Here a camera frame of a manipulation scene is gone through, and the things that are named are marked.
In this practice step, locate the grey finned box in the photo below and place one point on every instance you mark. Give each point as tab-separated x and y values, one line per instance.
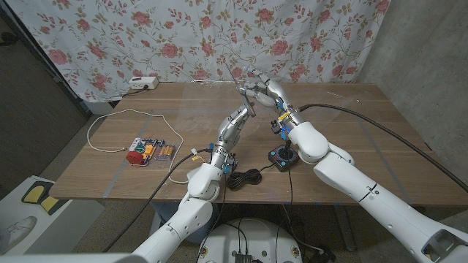
243	258

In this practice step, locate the yellow black foot pedal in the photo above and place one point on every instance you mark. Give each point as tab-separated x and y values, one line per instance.
49	204
36	191

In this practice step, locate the white power strip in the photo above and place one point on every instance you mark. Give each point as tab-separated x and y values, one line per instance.
143	83

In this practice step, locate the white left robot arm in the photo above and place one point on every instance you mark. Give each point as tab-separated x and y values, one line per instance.
183	223

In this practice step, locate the white floor platform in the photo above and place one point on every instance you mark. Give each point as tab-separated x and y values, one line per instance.
11	193

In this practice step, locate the colourful electronic circuit kit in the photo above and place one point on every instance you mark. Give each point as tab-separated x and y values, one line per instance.
148	151

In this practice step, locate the black frame bar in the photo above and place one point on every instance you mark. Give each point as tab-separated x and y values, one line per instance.
55	75

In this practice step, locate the black joystick controller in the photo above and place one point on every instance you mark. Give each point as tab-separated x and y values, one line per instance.
283	158

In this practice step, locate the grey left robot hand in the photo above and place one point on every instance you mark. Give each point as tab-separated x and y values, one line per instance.
232	131

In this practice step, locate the white table leg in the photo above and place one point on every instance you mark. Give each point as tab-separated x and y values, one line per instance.
155	219

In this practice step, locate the floral backdrop cloth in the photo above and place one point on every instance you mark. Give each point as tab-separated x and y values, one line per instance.
219	36

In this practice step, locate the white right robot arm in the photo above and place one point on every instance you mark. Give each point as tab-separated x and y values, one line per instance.
373	193

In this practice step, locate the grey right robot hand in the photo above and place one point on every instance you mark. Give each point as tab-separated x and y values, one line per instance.
272	93

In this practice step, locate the white sneaker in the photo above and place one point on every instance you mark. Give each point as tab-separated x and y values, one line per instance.
18	233

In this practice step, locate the black floor adapter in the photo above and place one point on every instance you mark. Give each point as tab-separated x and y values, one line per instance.
323	255

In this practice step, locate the transparent cling film sheet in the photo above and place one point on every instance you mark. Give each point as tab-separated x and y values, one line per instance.
204	106

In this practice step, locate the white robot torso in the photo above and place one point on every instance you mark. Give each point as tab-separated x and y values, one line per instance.
252	237

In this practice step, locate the grey table leg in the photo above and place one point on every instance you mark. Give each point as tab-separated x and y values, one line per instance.
343	226

